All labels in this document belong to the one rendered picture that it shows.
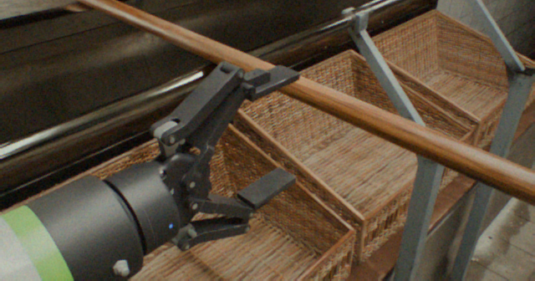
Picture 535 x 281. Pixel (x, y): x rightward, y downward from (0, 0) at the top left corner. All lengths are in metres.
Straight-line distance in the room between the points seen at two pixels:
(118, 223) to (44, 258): 0.05
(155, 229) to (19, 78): 0.66
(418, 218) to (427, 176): 0.12
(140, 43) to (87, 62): 0.13
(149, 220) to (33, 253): 0.09
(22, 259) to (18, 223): 0.03
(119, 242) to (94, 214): 0.03
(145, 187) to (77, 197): 0.05
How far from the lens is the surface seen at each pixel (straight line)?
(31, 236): 0.36
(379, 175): 1.46
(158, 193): 0.39
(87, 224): 0.36
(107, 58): 1.06
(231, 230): 0.50
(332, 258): 1.03
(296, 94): 0.57
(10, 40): 0.95
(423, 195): 1.01
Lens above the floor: 1.46
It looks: 33 degrees down
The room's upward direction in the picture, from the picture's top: straight up
